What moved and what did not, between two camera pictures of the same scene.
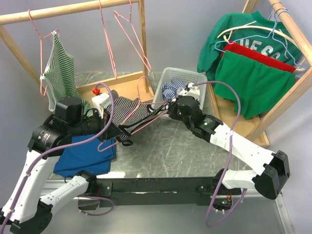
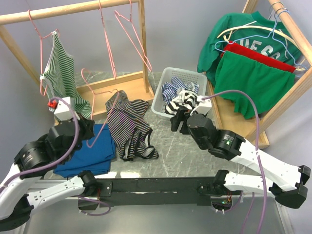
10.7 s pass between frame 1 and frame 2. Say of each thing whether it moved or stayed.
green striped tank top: stayed
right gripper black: moved
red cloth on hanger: stayed
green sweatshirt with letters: stayed
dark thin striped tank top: moved
